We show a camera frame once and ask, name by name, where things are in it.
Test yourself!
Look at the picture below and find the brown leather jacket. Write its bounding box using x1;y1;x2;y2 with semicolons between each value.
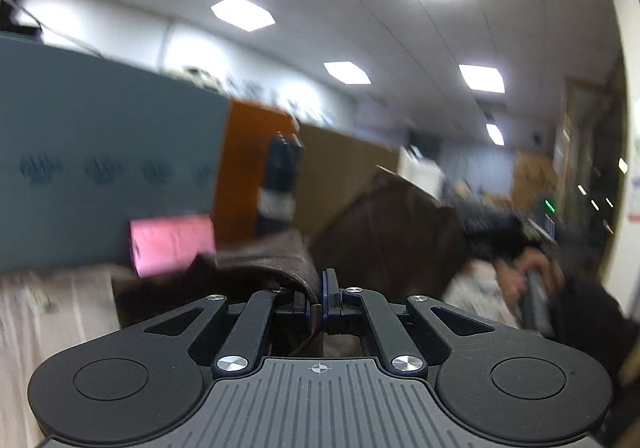
113;170;471;327

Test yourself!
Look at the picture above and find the person's hand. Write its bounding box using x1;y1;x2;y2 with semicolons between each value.
494;248;565;313

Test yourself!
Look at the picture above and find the pink-screen smartphone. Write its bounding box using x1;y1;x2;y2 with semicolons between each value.
129;214;216;278

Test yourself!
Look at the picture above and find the dark blue bottle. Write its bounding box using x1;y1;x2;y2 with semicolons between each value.
256;133;304;236

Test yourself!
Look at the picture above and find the brown cardboard box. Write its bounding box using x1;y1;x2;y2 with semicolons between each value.
293;123;399;237

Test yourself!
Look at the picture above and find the orange cardboard box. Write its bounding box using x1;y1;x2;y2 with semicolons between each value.
212;98;297;245

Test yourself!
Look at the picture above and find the blue cardboard box right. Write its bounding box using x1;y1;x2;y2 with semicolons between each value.
1;38;230;272

